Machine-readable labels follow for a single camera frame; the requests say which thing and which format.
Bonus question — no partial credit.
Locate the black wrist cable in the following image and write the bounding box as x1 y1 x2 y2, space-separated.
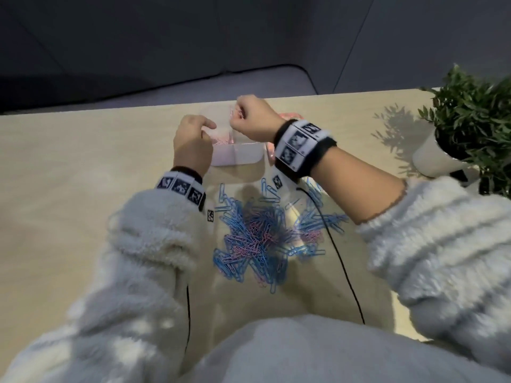
183 285 192 355
295 186 366 326

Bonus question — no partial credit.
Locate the grey bench seat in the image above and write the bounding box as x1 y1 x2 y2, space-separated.
12 64 318 114

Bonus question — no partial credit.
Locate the person's left forearm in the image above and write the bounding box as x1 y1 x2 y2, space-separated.
0 189 210 383

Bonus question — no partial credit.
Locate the clear divided plastic container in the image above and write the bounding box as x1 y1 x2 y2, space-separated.
199 105 267 167

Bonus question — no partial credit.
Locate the person's white fleece torso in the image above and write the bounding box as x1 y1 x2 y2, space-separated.
175 314 511 383

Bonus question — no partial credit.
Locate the right marker-printed wristband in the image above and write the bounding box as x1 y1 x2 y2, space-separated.
273 119 337 184

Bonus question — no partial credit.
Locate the pile of blue pink paperclips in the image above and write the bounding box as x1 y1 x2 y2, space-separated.
212 177 350 295

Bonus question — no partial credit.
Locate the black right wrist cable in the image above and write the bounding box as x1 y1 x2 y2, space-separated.
295 186 366 326

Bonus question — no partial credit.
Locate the person's right forearm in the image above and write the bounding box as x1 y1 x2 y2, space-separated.
311 145 511 371

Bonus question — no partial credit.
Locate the pink floral container lid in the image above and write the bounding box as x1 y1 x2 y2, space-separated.
263 111 304 164

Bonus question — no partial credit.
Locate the person's right hand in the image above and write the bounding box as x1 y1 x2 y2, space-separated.
228 94 286 143

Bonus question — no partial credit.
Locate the green plant in white pot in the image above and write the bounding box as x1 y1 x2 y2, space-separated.
411 64 511 196

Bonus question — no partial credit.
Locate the marker-printed wristband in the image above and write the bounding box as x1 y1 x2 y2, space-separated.
273 119 337 184
155 166 207 212

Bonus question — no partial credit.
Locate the person's left hand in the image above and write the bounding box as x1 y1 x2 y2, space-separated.
172 114 218 178

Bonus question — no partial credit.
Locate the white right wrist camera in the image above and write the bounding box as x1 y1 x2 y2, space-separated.
271 173 304 192

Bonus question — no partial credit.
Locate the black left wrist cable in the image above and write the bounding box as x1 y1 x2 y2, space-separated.
183 285 192 355

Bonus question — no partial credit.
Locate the left marker-printed wristband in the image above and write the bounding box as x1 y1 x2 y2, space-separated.
155 166 207 212

